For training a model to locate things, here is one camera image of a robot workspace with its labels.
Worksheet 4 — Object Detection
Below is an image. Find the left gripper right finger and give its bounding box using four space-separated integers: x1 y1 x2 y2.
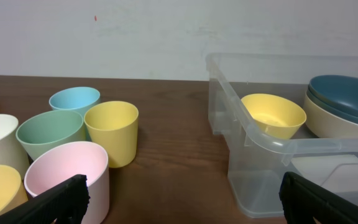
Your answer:
279 172 358 224

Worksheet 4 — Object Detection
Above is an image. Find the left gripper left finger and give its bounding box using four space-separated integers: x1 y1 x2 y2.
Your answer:
0 174 90 224

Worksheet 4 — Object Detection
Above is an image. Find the beige large bowl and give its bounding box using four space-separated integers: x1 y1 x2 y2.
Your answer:
303 95 358 139

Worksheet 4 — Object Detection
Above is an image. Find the yellow small bowl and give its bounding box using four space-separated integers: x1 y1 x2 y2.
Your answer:
241 93 307 139

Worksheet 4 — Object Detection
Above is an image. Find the dark blue bowl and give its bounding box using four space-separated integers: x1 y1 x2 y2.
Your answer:
309 75 358 117
306 90 358 124

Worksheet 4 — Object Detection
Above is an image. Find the clear plastic storage container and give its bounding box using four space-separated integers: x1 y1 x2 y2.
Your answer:
206 53 358 218

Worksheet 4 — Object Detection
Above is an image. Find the pink cup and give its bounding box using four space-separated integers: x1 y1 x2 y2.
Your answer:
24 141 110 224

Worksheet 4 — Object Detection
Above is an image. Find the green cup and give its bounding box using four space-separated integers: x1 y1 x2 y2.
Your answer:
16 110 86 160

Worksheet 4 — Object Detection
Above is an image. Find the cream white cup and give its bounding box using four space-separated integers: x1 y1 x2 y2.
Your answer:
0 114 30 179

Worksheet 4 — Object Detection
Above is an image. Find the yellow cup upper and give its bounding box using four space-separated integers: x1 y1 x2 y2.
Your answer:
85 101 139 168

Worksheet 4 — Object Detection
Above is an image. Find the light blue cup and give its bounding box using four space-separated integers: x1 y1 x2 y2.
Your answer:
48 86 101 117

